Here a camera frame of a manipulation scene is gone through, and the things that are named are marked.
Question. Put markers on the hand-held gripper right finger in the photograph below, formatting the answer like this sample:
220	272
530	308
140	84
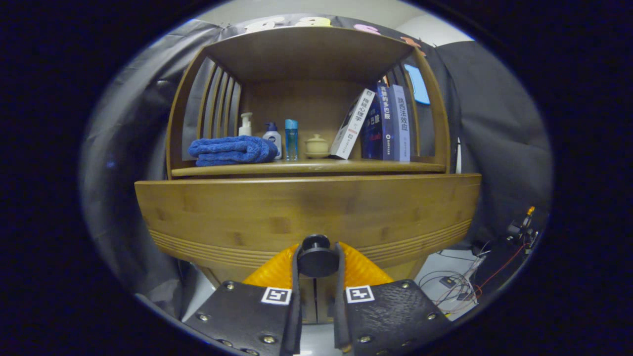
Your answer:
339	321

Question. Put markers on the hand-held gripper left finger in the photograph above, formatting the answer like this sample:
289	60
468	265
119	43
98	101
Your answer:
295	316

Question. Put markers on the black round drawer knob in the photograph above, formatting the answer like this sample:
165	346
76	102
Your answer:
318	262

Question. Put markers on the wooden drawer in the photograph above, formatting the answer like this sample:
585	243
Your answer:
247	207

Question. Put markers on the wooden cabinet door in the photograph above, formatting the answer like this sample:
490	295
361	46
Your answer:
308	301
325	301

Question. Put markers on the wooden countertop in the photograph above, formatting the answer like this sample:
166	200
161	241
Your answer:
346	166

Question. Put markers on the wooden cabinet with shelf hutch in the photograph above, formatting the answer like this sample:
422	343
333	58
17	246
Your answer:
306	54

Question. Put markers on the beige lidded teacup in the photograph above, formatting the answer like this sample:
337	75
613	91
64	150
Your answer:
317	146

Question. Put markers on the clear blue bottle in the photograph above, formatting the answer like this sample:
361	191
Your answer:
291	141

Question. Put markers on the white bottle with blue cap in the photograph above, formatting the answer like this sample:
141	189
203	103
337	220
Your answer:
273	141

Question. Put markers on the blue folded towel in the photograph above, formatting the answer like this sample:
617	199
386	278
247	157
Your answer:
227	151

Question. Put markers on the white pump bottle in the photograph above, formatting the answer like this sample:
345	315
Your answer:
245	129

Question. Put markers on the white book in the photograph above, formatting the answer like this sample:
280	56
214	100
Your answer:
352	126

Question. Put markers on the dark blue book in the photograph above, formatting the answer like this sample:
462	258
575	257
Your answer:
376	128

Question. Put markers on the light blue book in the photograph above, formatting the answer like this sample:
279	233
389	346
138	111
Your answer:
401	123

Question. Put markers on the black backdrop cloth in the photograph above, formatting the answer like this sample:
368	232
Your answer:
494	123

